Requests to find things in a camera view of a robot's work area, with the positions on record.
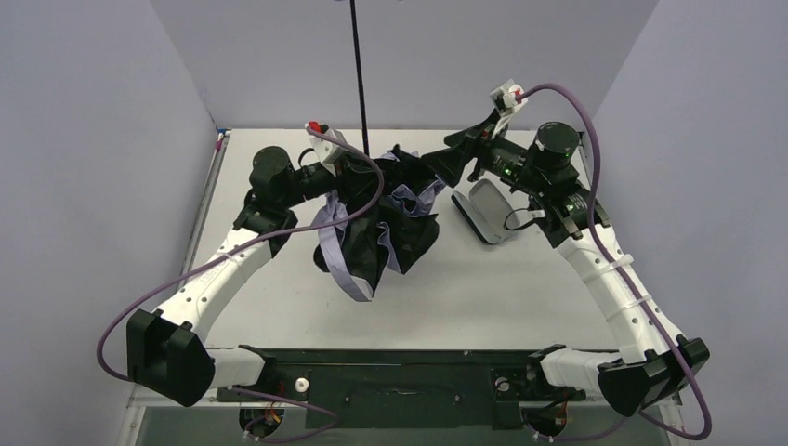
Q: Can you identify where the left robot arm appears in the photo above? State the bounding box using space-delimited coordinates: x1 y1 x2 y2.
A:
125 143 383 407

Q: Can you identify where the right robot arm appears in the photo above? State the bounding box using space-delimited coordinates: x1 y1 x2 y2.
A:
422 121 710 417

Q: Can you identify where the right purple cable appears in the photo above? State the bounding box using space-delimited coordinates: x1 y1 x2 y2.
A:
514 83 714 443

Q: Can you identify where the black umbrella case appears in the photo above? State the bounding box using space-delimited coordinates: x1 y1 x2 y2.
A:
451 178 520 245

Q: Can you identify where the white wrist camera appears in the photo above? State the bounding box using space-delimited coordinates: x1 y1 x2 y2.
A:
489 79 528 137
305 121 348 177

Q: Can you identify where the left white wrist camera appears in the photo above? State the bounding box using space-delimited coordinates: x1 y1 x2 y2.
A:
305 121 348 177

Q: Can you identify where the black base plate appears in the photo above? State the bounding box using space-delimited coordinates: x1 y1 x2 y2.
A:
217 348 585 430

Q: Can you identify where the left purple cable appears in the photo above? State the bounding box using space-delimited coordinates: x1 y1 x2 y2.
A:
96 125 387 444

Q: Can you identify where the purple cable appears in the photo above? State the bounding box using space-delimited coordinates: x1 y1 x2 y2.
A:
514 83 714 443
96 125 387 444

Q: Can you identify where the aluminium rail frame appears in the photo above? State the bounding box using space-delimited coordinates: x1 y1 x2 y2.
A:
125 362 683 409

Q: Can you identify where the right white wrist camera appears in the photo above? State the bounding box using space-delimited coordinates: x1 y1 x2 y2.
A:
489 79 528 137

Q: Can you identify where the lilac folding umbrella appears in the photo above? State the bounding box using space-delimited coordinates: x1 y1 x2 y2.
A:
309 0 448 304

